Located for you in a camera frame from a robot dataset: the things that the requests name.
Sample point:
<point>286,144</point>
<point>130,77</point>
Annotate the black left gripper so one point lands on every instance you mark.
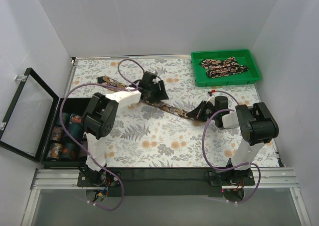
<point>154,92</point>

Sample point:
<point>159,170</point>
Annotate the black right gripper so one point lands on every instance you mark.
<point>202,110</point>

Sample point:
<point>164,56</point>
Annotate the cat print brown tie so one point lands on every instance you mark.
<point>161,105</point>

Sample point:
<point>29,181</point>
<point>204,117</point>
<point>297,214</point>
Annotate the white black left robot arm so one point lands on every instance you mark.
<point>99,116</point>

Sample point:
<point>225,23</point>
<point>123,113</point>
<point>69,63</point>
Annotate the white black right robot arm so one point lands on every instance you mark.
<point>257,127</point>

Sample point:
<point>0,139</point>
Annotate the floral patterned table mat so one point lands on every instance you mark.
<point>144,136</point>

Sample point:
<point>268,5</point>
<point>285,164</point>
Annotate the floral tie in tray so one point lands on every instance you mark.
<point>222,68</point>

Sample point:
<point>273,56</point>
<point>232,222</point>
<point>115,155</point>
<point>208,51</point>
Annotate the green plastic tray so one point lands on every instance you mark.
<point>243,56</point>

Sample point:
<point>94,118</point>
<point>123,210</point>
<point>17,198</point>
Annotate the orange floral rolled tie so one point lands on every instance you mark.
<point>75,119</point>

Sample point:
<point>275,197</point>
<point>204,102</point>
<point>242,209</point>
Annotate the brown pattern rolled tie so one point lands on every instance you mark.
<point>82,155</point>

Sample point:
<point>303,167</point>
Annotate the orange dot rolled tie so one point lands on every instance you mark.
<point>69,151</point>

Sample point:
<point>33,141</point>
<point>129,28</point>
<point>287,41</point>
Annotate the pink floral rolled tie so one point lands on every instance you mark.
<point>57,133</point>

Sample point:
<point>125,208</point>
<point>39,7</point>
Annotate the hexagon pattern rolled tie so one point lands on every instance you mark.
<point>55,151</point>

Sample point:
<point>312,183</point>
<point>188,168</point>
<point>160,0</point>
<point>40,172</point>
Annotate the black display box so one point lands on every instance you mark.
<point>28,123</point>

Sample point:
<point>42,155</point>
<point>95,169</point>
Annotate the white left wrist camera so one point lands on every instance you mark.
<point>156,80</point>

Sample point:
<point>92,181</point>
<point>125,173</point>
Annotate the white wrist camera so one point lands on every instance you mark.
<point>156,80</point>
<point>211,102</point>

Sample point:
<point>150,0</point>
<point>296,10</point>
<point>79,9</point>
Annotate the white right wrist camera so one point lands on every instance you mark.
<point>211,102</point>

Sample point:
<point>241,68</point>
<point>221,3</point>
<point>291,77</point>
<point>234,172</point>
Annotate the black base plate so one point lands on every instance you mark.
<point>163,181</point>

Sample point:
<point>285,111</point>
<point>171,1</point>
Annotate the aluminium frame rail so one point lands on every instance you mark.
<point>66,179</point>

